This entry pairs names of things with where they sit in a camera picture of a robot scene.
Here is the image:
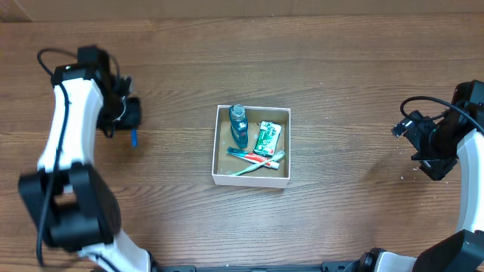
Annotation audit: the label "blue razor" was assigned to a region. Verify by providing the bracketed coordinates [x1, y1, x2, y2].
[131, 128, 138, 148]

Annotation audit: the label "blue mouthwash bottle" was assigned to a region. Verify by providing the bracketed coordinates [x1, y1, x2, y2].
[229, 104, 248, 149]

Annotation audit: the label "small teal tube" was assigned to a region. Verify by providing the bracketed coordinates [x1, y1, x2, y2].
[226, 147, 280, 170]

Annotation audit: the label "green white packet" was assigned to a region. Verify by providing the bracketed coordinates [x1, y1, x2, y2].
[253, 121, 283, 157]

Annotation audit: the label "green white toothbrush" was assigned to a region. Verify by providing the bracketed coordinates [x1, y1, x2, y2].
[231, 150, 285, 176]

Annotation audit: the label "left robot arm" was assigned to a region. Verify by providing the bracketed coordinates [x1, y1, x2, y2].
[18, 45, 158, 272]

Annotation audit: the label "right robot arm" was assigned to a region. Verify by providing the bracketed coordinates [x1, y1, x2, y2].
[344, 80, 483, 272]

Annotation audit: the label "white cardboard box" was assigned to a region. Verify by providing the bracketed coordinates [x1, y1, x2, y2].
[211, 105, 291, 189]

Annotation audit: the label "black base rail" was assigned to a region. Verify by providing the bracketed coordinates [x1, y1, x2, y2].
[152, 261, 369, 272]

